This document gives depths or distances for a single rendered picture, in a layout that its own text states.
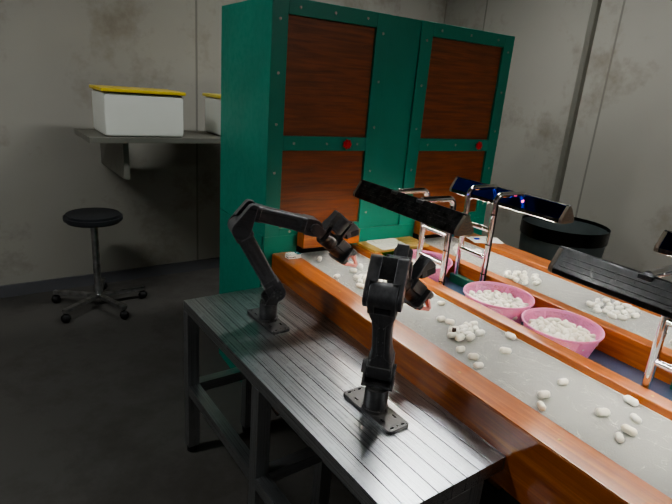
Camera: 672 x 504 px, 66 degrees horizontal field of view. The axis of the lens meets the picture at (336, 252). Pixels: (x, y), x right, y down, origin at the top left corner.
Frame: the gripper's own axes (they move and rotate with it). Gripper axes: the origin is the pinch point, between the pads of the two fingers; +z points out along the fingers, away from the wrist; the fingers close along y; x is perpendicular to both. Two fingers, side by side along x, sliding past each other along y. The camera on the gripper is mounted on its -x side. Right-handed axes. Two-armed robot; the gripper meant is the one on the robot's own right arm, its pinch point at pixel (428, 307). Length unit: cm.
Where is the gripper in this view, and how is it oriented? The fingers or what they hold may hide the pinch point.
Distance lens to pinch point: 162.9
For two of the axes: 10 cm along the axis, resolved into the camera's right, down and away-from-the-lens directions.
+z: 6.0, 5.3, 6.0
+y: -5.3, -3.0, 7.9
